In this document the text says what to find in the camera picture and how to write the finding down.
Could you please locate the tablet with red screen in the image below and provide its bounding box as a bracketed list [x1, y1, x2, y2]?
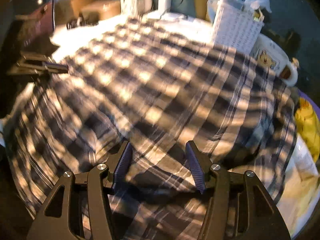
[15, 0, 55, 46]

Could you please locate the white perforated basket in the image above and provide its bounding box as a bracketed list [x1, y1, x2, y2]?
[212, 2, 264, 54]

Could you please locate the coiled black cable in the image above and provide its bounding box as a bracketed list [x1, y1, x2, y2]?
[66, 16, 99, 30]

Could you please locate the cardboard box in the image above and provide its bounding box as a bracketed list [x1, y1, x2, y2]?
[54, 0, 98, 25]

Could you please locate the white bear mug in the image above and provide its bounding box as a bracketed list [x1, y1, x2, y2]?
[250, 34, 299, 87]

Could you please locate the white milk carton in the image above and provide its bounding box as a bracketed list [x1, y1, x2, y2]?
[120, 0, 144, 17]

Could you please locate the white desk lamp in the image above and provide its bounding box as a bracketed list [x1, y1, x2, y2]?
[143, 0, 153, 13]

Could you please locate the purple notebook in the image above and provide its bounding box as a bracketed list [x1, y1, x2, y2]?
[298, 89, 320, 118]

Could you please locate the yellow snack bag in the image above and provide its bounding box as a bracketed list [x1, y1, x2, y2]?
[295, 97, 319, 163]

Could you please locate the white usb charger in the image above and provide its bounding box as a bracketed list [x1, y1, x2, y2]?
[158, 0, 171, 12]

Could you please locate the brown plastic food container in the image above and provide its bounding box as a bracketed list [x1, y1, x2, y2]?
[80, 0, 120, 22]

